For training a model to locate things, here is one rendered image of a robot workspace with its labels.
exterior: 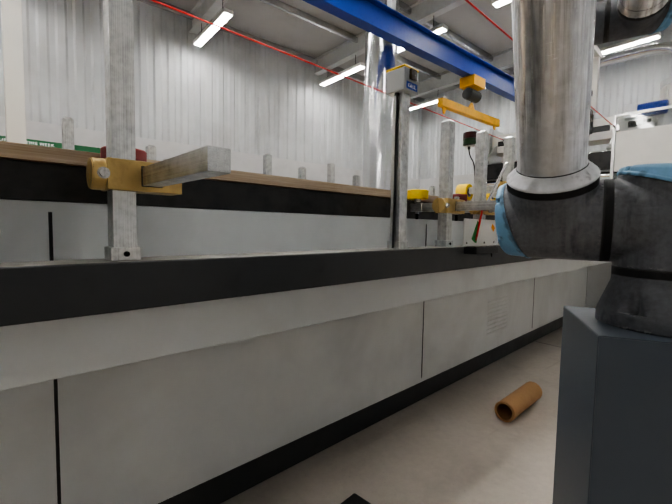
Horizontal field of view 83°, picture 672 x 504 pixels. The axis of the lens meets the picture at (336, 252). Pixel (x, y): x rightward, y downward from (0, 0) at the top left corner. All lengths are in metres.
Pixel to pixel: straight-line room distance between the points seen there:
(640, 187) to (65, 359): 0.96
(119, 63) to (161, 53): 8.15
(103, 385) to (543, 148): 0.97
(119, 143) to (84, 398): 0.53
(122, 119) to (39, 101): 7.50
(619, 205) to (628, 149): 3.27
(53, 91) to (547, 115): 7.98
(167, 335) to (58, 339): 0.16
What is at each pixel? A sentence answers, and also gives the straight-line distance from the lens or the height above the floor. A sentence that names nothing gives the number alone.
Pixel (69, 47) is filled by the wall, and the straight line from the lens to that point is 8.55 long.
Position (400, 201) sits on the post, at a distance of 1.13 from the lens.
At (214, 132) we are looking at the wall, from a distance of 8.83.
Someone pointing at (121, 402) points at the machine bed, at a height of 0.37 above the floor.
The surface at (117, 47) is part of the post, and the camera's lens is 0.75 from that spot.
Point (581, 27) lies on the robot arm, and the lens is 0.71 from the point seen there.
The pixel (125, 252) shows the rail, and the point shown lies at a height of 0.71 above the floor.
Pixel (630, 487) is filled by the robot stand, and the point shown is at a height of 0.37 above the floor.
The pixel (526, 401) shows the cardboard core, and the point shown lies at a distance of 1.85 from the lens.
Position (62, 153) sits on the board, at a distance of 0.90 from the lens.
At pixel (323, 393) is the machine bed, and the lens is 1.32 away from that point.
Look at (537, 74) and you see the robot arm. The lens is 0.71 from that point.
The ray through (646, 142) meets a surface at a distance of 4.04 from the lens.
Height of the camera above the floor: 0.76
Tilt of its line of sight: 4 degrees down
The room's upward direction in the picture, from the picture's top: 1 degrees clockwise
